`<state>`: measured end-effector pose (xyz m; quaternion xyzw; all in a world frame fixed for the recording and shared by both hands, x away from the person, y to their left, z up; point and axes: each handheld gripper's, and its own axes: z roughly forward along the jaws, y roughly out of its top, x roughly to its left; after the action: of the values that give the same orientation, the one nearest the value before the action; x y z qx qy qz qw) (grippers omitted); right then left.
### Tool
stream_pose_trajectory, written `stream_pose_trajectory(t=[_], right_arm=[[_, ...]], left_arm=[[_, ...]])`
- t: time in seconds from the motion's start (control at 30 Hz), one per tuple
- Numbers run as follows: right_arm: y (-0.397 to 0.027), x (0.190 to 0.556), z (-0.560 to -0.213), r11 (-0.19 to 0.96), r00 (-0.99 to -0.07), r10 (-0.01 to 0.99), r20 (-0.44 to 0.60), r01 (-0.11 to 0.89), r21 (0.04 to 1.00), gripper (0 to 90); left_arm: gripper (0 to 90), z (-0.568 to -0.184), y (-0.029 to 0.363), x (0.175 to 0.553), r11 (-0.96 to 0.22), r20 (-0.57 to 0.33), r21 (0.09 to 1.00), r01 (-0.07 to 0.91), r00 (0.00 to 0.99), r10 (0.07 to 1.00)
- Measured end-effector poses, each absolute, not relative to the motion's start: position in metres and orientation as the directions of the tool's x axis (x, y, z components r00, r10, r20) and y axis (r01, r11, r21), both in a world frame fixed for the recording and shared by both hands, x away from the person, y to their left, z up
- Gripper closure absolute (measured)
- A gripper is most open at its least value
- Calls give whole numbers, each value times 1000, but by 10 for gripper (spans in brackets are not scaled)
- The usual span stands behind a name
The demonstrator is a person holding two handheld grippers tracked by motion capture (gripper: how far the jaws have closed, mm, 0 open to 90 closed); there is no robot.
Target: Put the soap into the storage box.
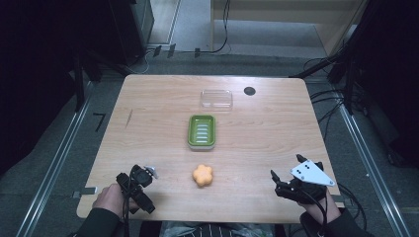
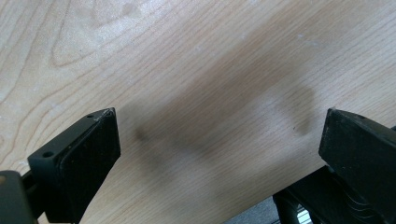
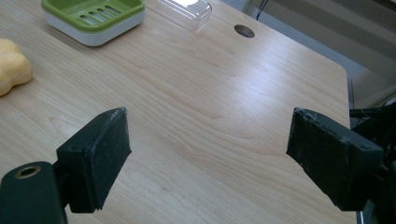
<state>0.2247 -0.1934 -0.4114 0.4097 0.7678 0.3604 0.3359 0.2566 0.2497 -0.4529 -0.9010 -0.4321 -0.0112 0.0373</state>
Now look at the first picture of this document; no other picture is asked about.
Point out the light wooden furniture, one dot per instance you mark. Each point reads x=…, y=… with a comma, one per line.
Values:
x=332, y=29

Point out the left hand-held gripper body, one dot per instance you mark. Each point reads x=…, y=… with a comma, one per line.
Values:
x=140, y=179

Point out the black cabinet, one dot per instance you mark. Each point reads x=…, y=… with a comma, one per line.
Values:
x=133, y=29

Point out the black metal stand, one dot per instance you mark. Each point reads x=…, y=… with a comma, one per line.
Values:
x=332, y=62
x=79, y=82

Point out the person's right hand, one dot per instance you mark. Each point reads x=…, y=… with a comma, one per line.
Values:
x=321, y=209

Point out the orange flower-shaped soap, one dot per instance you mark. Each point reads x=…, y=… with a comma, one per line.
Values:
x=202, y=175

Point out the metal floor rail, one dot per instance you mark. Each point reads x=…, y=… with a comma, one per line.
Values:
x=372, y=171
x=56, y=164

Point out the green soap dish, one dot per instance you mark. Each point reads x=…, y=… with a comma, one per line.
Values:
x=201, y=132

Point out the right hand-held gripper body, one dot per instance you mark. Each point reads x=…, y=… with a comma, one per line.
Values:
x=304, y=184

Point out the silver table edge bracket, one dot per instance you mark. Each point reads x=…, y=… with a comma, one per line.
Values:
x=86, y=191

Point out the person's left hand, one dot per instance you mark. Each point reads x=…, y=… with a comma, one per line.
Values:
x=110, y=199

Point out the black round table grommet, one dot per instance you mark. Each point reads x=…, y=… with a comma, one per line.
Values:
x=249, y=91

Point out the clear plastic lid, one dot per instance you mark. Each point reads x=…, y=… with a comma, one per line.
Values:
x=216, y=99

